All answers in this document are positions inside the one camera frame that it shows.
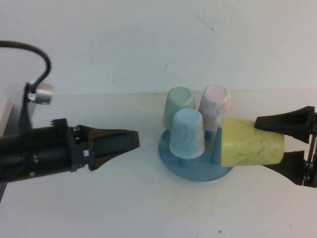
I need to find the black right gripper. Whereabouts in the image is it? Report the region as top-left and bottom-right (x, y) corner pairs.
(255, 106), (317, 189)

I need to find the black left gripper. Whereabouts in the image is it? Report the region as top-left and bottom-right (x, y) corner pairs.
(50, 118), (141, 173)

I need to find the yellow plastic cup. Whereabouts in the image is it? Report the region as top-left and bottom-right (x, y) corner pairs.
(220, 117), (286, 168)

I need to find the light blue plastic cup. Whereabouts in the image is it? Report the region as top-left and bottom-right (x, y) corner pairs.
(168, 108), (207, 159)

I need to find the mint green plastic cup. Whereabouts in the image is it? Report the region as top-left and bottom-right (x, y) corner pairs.
(162, 87), (198, 129)

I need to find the blue round cup stand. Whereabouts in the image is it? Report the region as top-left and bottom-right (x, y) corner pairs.
(158, 115), (234, 183)

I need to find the pale pink plastic cup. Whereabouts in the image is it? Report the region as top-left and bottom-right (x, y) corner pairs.
(198, 85), (233, 132)

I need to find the beige wooden board edge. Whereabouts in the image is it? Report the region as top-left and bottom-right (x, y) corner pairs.
(0, 98), (13, 136)

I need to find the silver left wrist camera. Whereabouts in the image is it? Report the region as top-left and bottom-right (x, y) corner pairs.
(18, 81), (55, 136)

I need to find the black left camera cable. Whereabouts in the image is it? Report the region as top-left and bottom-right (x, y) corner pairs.
(0, 40), (53, 88)

